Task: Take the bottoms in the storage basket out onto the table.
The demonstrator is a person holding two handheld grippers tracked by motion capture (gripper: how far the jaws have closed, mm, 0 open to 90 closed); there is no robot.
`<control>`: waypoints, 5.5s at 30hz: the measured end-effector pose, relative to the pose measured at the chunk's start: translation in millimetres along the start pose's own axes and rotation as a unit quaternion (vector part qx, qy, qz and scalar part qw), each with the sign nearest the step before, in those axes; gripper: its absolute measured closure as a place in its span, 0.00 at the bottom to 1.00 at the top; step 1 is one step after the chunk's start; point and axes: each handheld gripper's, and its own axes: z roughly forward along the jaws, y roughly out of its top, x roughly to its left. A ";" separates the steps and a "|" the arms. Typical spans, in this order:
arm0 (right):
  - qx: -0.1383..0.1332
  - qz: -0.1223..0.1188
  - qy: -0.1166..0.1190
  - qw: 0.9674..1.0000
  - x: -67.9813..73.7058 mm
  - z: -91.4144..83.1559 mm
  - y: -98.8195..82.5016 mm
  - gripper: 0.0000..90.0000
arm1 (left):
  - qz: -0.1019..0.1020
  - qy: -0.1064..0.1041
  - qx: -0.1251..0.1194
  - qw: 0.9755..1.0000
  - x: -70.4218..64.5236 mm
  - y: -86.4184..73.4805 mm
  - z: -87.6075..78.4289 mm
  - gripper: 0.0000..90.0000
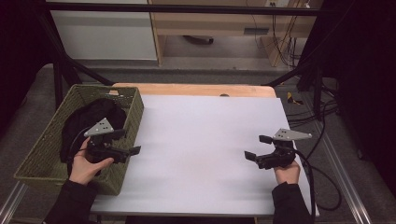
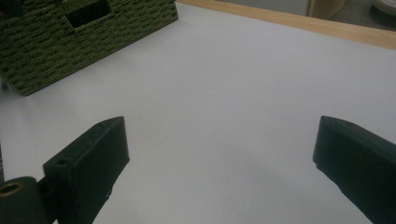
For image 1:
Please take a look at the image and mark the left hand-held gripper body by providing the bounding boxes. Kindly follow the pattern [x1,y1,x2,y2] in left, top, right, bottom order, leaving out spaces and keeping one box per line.
[83,117,131,164]

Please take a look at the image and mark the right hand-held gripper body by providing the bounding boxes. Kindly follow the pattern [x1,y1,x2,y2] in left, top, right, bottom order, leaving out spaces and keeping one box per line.
[255,128,313,171]

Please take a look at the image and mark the black cloth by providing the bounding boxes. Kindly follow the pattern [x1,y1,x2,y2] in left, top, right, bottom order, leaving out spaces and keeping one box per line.
[59,98,128,175]

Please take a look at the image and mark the green woven basket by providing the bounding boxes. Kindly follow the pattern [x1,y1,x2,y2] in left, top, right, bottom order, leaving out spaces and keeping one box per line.
[13,83,145,197]

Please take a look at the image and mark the person's right hand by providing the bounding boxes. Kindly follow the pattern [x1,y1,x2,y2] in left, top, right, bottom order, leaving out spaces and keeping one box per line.
[273,160,302,186]

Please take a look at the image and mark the person's left hand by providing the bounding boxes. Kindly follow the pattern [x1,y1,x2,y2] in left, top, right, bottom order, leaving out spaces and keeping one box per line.
[68,136,115,187]

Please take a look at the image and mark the yellow and black tape piece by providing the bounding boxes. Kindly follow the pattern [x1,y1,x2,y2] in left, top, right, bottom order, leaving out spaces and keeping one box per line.
[286,91,304,106]

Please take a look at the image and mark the white table sheet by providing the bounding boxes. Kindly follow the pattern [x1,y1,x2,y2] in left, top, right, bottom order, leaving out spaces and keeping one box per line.
[90,94,320,217]

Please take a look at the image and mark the white cabinet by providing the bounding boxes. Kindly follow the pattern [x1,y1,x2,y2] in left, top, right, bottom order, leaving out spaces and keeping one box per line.
[46,0,159,62]

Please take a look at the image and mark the dark curtain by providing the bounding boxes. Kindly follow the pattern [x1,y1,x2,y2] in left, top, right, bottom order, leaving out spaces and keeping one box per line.
[297,0,396,200]
[0,0,55,139]

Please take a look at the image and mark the grey power strip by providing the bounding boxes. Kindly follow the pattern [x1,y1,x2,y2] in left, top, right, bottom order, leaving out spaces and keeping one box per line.
[243,26,271,36]

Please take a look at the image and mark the dark chair base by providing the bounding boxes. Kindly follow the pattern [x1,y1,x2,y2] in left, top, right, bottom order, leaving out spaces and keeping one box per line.
[182,35,216,46]

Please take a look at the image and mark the wooden desk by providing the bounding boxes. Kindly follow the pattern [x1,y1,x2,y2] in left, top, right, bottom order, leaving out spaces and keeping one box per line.
[148,0,325,68]

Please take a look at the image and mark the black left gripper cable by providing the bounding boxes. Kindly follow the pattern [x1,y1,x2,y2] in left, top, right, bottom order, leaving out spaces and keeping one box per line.
[66,125,93,176]

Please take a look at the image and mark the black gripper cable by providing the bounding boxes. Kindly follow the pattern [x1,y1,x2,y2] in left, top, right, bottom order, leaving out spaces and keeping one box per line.
[292,148,343,222]
[66,125,93,176]

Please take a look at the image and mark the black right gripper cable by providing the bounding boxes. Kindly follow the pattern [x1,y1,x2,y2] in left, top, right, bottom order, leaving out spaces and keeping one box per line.
[292,148,343,222]

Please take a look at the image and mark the aluminium rail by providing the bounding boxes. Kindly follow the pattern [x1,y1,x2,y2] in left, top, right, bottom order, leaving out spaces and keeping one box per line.
[0,181,30,224]
[298,90,373,224]

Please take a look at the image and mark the black metal frame stand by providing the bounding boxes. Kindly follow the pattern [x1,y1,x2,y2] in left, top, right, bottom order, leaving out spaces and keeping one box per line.
[36,12,116,110]
[262,54,325,118]

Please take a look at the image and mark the black floor cables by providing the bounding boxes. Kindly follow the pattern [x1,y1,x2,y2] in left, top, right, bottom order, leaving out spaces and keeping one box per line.
[285,76,342,129]

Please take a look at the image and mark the bundle of hanging cables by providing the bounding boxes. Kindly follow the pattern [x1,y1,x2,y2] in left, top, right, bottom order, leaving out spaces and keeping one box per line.
[246,0,312,68]

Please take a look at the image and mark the black metal frame bar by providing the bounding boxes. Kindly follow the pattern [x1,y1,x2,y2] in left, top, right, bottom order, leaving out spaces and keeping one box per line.
[46,1,326,17]

